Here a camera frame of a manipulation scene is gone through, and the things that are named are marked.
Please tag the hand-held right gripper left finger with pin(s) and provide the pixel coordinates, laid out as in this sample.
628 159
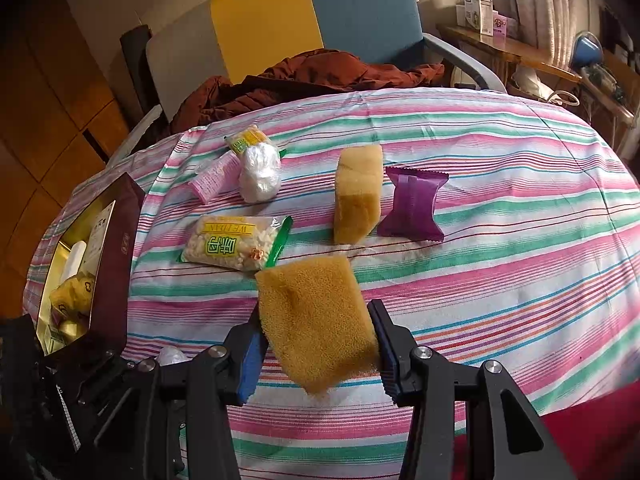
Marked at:
252 365

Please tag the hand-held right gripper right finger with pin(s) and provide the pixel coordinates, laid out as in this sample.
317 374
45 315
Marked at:
387 360

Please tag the yellow sponge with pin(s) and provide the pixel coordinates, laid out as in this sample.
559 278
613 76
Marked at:
315 320
355 195

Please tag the yellow green snack packet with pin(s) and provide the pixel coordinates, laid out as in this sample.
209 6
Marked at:
230 242

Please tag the yellow printed pouch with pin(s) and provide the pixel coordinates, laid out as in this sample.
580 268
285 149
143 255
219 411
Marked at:
72 292

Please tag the purple foil packet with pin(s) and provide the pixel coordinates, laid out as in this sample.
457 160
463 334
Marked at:
410 205

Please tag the gold tin box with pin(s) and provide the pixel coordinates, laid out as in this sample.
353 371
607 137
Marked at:
117 270

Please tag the pink packet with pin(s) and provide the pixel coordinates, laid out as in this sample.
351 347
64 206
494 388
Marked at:
215 178

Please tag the white plastic bag ball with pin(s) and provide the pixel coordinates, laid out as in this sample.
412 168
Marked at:
260 172
171 355

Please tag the cream cardboard box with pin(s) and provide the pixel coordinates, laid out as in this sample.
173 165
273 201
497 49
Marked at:
97 232

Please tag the small yellow corn packet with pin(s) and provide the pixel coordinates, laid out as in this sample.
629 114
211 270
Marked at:
247 139

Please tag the striped bedsheet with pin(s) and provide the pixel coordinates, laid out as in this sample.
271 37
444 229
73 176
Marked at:
500 260

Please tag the red cloth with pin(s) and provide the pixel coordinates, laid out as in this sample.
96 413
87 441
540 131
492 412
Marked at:
590 435

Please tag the red-brown jacket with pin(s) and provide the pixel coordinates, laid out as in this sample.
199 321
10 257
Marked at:
320 80

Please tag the white cloth bundle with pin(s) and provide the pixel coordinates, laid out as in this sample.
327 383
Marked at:
527 80

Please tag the wooden wardrobe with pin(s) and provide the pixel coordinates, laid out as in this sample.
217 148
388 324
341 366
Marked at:
50 110

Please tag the black rolled mat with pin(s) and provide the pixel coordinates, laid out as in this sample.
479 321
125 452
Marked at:
135 55

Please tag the wooden desk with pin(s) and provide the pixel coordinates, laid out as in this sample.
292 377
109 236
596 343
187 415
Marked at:
510 50

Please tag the grey yellow blue chair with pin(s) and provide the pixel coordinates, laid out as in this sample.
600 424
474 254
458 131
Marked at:
265 25

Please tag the pink small box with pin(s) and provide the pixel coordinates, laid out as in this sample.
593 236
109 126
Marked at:
505 25

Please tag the beige patterned curtain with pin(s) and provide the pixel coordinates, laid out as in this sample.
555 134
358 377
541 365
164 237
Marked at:
545 5

